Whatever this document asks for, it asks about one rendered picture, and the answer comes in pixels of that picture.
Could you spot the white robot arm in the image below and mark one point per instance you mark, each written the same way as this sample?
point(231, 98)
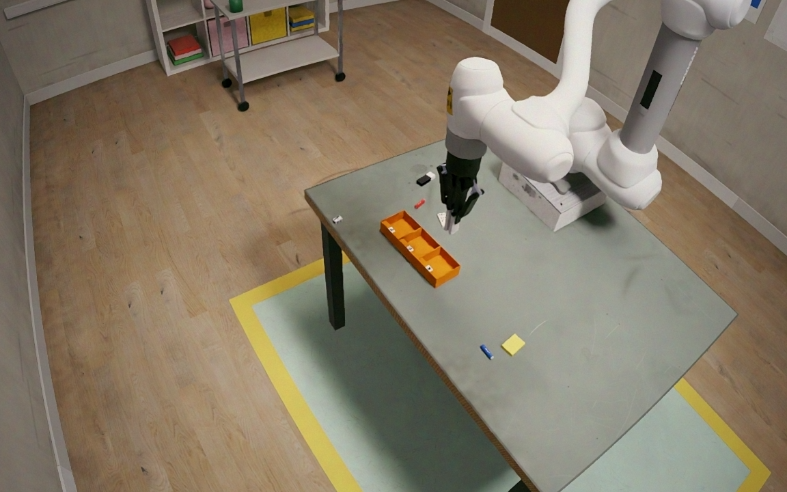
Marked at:
point(529, 135)

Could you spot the orange three-compartment tray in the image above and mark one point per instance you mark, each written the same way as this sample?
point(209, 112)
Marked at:
point(419, 248)

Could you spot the black and white eraser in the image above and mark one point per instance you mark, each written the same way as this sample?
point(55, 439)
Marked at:
point(425, 179)

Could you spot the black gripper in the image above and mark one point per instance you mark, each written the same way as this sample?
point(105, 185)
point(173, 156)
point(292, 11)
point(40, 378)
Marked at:
point(456, 188)

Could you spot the blue battery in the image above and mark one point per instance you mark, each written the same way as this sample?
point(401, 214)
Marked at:
point(487, 351)

